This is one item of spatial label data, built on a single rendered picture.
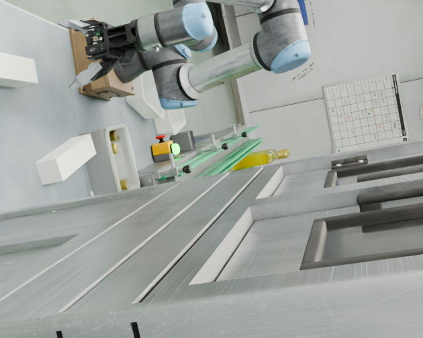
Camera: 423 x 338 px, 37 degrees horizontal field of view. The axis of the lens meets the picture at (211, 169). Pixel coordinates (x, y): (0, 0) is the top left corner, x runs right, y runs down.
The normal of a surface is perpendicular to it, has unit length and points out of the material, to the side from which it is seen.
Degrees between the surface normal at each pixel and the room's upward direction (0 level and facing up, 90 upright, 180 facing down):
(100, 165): 90
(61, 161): 0
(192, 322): 90
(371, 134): 90
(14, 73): 0
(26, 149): 0
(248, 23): 90
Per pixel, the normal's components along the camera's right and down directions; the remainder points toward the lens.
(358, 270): -0.20, -0.97
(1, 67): 0.95, -0.17
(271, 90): -0.22, 0.15
